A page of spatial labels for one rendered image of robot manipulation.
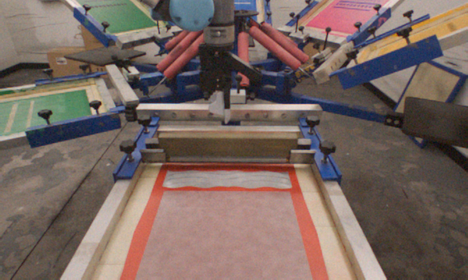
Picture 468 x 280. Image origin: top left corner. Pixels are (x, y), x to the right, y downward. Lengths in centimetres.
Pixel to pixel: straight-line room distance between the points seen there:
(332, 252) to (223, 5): 58
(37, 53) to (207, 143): 541
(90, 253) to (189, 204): 24
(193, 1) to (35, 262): 188
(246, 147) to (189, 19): 44
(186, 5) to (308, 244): 54
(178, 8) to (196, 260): 48
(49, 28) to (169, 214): 525
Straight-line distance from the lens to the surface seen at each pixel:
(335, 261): 67
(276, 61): 175
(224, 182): 79
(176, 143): 82
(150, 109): 106
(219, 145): 81
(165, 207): 74
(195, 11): 50
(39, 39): 595
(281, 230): 69
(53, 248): 215
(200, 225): 69
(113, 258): 68
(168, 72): 138
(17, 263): 218
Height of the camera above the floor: 147
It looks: 27 degrees down
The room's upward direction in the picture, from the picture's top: straight up
